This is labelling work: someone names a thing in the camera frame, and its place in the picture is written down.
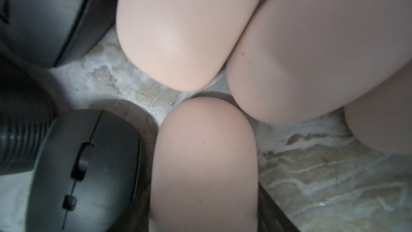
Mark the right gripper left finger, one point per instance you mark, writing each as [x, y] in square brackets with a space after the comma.
[26, 113]

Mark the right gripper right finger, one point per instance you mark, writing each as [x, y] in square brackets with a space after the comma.
[271, 217]

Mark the pink mouse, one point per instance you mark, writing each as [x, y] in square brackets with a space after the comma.
[181, 44]
[382, 118]
[300, 59]
[205, 170]

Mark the black mouse upper right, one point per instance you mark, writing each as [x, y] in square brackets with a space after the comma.
[52, 33]

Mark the black mouse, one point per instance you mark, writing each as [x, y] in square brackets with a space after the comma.
[52, 33]
[90, 167]

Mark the black mouse lower right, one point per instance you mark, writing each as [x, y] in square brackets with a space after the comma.
[90, 167]

